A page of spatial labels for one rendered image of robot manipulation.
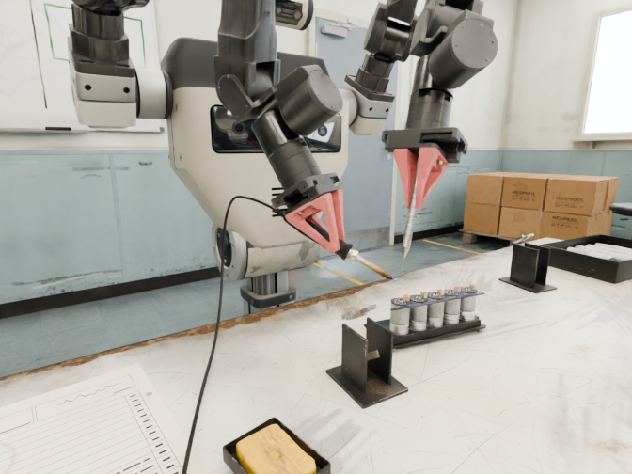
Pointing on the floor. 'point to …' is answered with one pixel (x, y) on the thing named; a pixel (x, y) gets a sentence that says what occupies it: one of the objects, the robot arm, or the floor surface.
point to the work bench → (515, 443)
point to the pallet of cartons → (537, 206)
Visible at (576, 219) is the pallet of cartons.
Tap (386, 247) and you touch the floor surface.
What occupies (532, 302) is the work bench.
